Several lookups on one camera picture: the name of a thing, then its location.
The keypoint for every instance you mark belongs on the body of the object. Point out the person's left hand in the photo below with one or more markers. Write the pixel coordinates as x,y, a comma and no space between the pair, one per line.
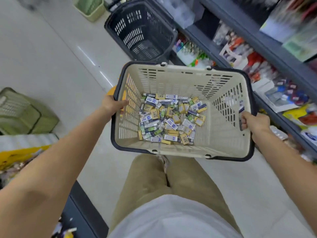
113,107

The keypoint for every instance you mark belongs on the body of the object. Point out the person's right hand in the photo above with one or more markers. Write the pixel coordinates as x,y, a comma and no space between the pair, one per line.
256,125

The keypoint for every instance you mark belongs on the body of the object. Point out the beige shopping basket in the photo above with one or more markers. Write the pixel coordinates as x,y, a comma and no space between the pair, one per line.
218,146

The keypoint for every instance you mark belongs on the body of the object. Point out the pile of erasers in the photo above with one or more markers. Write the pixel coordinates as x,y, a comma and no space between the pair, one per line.
171,121

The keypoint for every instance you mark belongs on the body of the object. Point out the grey store shelves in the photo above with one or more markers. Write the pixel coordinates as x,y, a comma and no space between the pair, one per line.
257,42

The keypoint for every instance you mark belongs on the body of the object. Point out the person's left forearm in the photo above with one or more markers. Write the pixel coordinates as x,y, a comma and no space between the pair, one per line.
49,181

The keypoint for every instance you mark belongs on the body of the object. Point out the person's right forearm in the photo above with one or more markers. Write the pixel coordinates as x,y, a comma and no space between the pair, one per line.
292,176

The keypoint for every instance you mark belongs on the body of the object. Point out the black plastic basket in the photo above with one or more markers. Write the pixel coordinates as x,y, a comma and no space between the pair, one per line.
163,34

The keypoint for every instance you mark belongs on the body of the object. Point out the green plastic basket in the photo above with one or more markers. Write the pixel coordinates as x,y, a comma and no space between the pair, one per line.
91,5

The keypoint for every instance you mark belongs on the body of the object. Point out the row of mixed stationery packs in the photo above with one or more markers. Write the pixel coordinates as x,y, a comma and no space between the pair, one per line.
235,49

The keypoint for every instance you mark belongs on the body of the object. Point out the stack of olive baskets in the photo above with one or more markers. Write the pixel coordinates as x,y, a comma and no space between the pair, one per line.
29,116

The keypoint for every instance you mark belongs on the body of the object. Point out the yellow goods carton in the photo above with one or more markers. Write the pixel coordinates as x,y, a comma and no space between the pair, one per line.
20,156

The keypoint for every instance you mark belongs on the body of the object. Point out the white shirt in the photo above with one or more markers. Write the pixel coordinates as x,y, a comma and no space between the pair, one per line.
173,220

